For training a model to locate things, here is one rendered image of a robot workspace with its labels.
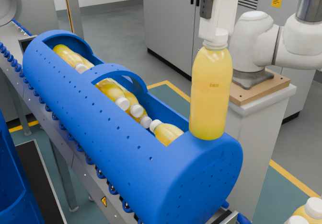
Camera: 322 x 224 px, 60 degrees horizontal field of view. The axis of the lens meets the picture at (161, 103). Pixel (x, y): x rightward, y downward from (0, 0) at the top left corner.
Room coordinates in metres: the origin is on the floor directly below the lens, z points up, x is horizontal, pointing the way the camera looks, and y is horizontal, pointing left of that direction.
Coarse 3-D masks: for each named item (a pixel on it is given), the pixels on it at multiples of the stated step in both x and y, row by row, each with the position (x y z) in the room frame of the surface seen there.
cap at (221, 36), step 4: (220, 28) 0.46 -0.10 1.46; (216, 32) 0.44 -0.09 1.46; (220, 32) 0.44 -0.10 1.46; (224, 32) 0.44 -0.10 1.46; (216, 36) 0.42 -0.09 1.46; (220, 36) 0.42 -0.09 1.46; (224, 36) 0.43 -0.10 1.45; (204, 40) 0.44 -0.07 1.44; (216, 40) 0.42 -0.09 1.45; (220, 40) 0.42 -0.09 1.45; (224, 40) 0.43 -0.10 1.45; (208, 44) 0.43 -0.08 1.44; (212, 44) 0.43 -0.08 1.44; (216, 44) 0.42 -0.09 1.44; (220, 44) 0.42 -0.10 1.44; (224, 44) 0.43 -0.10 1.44
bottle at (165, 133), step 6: (156, 126) 0.62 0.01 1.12; (162, 126) 0.60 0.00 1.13; (168, 126) 0.59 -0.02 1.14; (174, 126) 0.60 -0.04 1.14; (156, 132) 0.59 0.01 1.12; (162, 132) 0.58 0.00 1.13; (168, 132) 0.57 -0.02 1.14; (174, 132) 0.57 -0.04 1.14; (180, 132) 0.57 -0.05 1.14; (162, 138) 0.56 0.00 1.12; (168, 138) 0.56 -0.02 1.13; (174, 138) 0.55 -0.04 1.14; (168, 144) 0.54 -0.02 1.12
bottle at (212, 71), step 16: (208, 48) 0.43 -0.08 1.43; (224, 48) 0.44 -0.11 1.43; (208, 64) 0.41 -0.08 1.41; (224, 64) 0.41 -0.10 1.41; (192, 80) 0.43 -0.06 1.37; (208, 80) 0.41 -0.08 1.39; (224, 80) 0.41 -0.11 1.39; (192, 96) 0.43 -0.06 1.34; (208, 96) 0.41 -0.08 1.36; (224, 96) 0.41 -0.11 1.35; (192, 112) 0.42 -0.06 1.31; (208, 112) 0.40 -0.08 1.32; (224, 112) 0.41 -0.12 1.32; (192, 128) 0.42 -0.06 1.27; (208, 128) 0.40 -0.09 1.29; (224, 128) 0.42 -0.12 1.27
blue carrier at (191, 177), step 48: (48, 48) 0.94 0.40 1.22; (48, 96) 0.77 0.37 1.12; (96, 96) 0.63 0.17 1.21; (144, 96) 0.82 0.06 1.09; (96, 144) 0.52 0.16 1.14; (144, 144) 0.45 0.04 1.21; (192, 144) 0.42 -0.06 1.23; (240, 144) 0.48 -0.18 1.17; (144, 192) 0.37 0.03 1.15; (192, 192) 0.39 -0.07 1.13
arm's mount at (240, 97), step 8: (272, 72) 1.11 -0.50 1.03; (272, 80) 1.05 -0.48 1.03; (280, 80) 1.04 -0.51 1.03; (288, 80) 1.04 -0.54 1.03; (232, 88) 0.99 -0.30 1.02; (240, 88) 0.99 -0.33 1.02; (256, 88) 0.98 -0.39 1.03; (264, 88) 0.98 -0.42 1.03; (272, 88) 0.99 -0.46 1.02; (280, 88) 1.02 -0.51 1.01; (232, 96) 0.93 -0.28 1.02; (240, 96) 0.92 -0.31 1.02; (248, 96) 0.92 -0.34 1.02; (256, 96) 0.94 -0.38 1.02; (240, 104) 0.89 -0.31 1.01
